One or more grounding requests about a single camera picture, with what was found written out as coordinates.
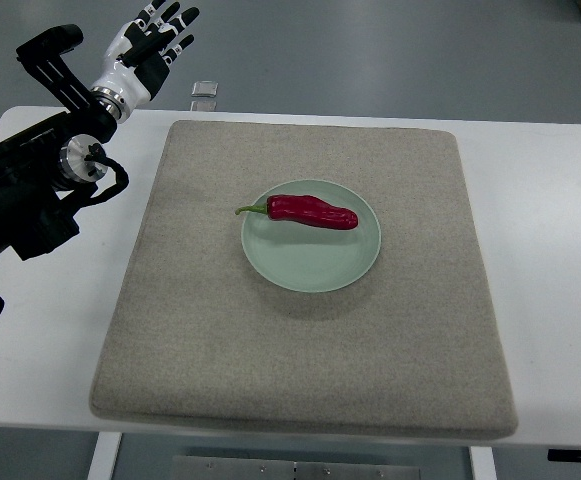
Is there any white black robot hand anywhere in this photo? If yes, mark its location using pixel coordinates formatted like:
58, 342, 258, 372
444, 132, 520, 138
91, 1, 200, 124

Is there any white table leg right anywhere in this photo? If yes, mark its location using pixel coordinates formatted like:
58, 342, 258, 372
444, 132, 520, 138
469, 446, 497, 480

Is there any red pepper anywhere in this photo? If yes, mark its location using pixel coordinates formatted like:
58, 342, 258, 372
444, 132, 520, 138
235, 194, 359, 231

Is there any white table leg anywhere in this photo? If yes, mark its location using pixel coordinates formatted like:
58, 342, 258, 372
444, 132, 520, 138
469, 446, 497, 480
86, 432, 122, 480

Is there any white table leg left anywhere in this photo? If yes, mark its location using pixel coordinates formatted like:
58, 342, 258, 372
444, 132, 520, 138
86, 432, 122, 480

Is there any beige felt mat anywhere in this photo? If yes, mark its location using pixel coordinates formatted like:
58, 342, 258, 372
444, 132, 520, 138
90, 120, 518, 440

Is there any light green plate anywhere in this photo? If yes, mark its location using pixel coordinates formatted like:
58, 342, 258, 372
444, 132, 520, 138
241, 179, 381, 293

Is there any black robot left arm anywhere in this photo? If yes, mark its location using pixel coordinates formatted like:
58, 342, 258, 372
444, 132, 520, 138
0, 24, 129, 260

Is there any black table control panel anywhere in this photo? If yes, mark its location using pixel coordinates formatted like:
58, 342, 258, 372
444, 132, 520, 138
547, 449, 581, 463

